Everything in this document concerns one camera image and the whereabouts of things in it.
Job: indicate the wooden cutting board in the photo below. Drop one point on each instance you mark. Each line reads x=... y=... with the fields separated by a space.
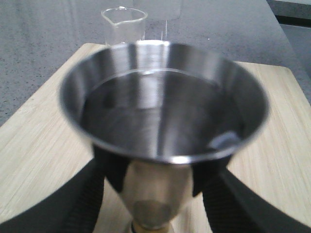
x=39 y=152

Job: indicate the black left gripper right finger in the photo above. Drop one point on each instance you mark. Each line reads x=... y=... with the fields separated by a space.
x=232 y=207

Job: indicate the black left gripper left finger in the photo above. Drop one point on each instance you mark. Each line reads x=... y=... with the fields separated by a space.
x=74 y=207

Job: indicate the steel double jigger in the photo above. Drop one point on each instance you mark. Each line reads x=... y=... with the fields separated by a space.
x=162 y=120

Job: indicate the grey cabinet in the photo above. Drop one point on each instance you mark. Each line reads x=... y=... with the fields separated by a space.
x=294 y=16

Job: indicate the glass measuring beaker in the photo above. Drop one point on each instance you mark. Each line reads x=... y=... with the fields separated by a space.
x=123 y=25

